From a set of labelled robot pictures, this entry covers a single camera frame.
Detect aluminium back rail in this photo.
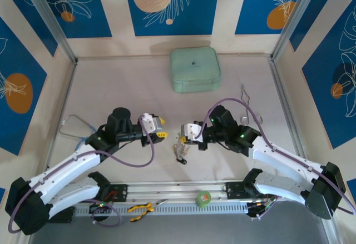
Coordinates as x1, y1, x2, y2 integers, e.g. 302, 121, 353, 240
76, 56, 272, 61

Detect grey slotted cable duct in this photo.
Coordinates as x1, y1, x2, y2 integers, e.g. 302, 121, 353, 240
75, 202, 250, 217

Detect green tape roll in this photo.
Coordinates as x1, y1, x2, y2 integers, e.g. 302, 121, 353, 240
195, 190, 212, 208

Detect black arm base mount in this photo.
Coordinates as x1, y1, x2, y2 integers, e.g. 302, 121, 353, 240
225, 182, 279, 200
88, 182, 129, 203

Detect mint green square case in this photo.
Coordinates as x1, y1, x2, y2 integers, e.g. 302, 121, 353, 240
169, 46, 223, 93

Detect yellow black pliers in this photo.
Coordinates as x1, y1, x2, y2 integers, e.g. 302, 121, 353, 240
127, 199, 169, 222

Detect aluminium corner post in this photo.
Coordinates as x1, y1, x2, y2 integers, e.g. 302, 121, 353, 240
19, 0, 78, 64
271, 0, 320, 63

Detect stethoscope with blue tube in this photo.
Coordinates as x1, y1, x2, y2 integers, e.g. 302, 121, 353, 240
59, 114, 98, 152

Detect aluminium side rail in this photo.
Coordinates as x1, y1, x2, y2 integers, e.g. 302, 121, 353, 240
11, 60, 78, 244
268, 57, 342, 244

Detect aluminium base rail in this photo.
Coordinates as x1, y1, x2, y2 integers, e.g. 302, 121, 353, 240
110, 182, 306, 200

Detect metal crucible tongs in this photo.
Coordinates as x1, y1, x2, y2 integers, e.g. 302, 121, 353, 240
239, 84, 264, 126

